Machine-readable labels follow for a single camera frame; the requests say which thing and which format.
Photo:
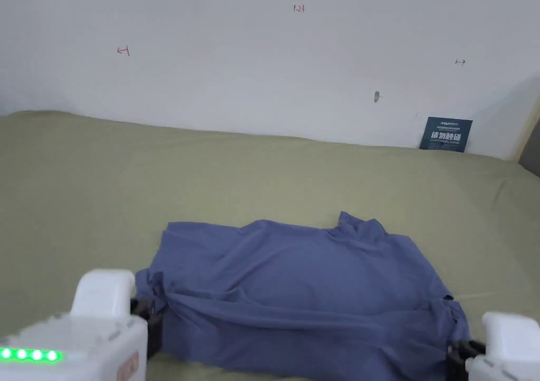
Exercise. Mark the bed with pale green sheet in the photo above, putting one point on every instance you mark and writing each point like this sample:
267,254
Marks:
126,187

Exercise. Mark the dark blue shirt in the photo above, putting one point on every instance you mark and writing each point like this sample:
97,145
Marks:
303,288

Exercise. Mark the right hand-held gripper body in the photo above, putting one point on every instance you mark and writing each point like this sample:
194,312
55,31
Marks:
506,351

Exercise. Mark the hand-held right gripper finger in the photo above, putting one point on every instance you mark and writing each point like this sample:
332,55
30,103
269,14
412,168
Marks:
466,347

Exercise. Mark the dark blue printed card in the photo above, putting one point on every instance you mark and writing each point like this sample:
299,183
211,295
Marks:
446,135

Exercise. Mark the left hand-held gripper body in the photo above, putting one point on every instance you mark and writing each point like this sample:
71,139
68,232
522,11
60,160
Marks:
84,347

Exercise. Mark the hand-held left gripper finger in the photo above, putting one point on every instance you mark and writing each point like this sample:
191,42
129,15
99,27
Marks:
143,306

